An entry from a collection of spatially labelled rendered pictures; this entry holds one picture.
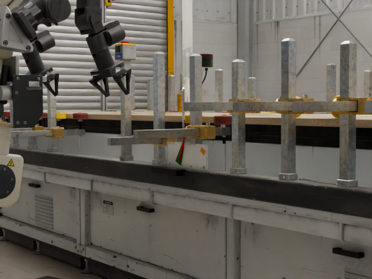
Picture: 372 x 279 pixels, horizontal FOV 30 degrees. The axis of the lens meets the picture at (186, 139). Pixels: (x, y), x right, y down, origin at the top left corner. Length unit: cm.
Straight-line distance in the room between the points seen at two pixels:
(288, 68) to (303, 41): 985
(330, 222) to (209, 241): 94
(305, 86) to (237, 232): 928
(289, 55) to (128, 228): 162
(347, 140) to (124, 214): 175
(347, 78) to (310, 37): 992
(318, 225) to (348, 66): 52
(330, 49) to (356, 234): 963
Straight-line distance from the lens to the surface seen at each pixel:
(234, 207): 257
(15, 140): 421
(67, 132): 375
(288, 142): 231
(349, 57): 214
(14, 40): 202
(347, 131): 214
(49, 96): 375
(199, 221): 311
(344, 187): 215
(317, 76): 1190
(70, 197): 413
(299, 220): 234
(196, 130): 264
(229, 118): 271
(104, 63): 219
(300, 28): 1221
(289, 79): 231
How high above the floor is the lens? 96
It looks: 3 degrees down
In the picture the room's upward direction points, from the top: straight up
